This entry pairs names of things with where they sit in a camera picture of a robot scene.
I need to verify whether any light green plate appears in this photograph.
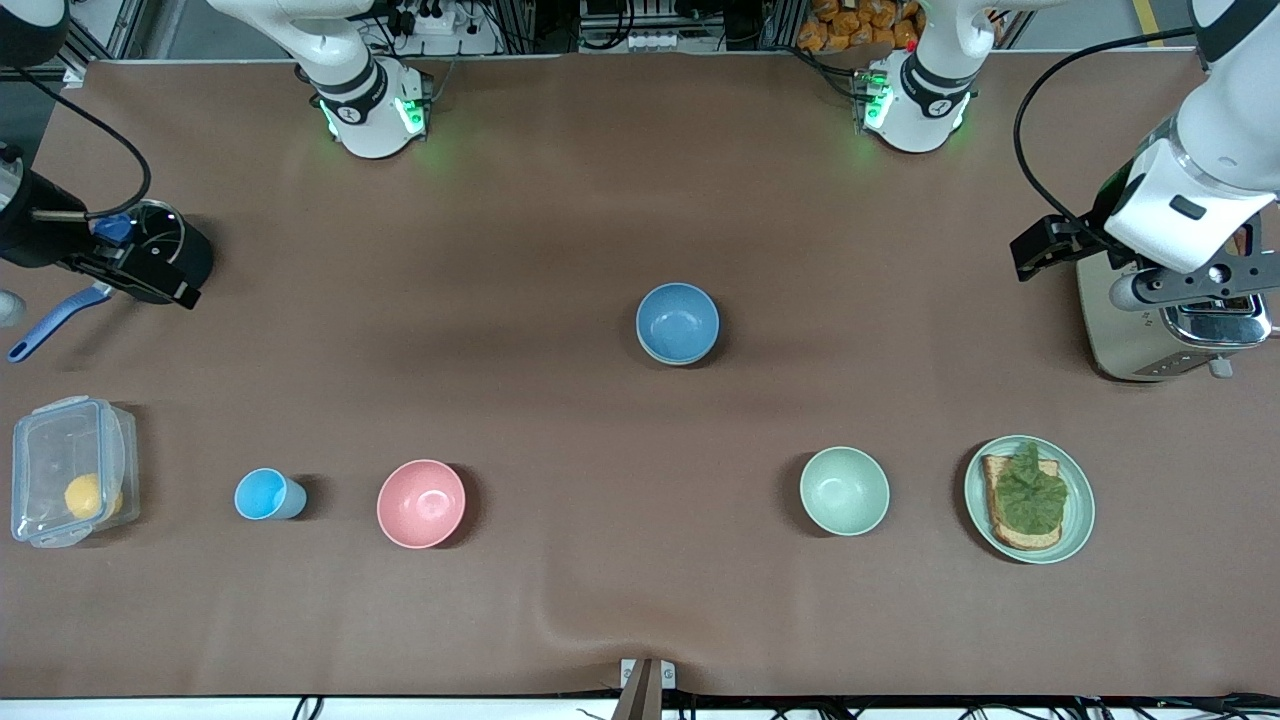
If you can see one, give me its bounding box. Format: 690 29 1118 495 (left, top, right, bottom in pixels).
964 435 1096 565

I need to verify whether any glass lid with blue knob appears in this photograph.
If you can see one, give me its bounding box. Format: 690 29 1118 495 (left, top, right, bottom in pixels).
92 200 188 291

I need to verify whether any bag of orange snacks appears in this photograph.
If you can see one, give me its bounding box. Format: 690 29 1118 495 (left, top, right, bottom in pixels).
797 0 923 54

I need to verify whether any brown table cloth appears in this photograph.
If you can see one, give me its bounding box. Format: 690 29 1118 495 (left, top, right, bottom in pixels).
0 50 1280 699

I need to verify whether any silver toaster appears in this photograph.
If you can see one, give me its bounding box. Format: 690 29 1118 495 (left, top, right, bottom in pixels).
1076 225 1276 383

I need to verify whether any yellow lemon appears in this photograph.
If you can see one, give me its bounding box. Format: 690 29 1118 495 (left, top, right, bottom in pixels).
64 473 124 521

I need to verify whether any pink bowl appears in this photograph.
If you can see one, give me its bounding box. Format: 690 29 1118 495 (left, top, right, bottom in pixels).
376 459 467 550

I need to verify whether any green lettuce leaf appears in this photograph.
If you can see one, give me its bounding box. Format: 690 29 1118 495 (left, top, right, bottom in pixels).
990 441 1069 536

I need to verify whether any black pot with blue handle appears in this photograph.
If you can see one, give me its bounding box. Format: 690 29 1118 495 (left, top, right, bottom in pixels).
8 200 215 363

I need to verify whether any blue bowl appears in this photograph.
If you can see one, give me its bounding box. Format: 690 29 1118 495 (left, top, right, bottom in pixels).
636 283 720 364

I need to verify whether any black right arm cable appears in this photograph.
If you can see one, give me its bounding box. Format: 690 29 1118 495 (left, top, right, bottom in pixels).
15 65 153 221

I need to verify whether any light green bowl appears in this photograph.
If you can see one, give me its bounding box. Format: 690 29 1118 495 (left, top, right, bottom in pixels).
799 446 891 537
640 342 717 368

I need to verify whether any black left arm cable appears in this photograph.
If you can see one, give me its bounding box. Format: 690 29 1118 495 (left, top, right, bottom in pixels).
1012 27 1201 243

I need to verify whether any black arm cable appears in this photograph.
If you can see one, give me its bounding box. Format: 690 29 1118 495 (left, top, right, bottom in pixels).
15 65 153 221
1012 27 1201 243

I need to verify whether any clear plastic lidded container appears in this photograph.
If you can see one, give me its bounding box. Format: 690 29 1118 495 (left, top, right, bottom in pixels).
10 396 141 549

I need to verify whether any toasted bread slice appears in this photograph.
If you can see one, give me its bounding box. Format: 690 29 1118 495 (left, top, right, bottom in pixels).
980 455 1063 551

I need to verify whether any light blue cup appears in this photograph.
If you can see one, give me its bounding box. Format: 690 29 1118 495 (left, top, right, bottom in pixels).
234 468 308 521

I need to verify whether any metal table edge bracket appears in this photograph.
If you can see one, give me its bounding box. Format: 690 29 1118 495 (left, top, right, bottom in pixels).
620 658 677 691

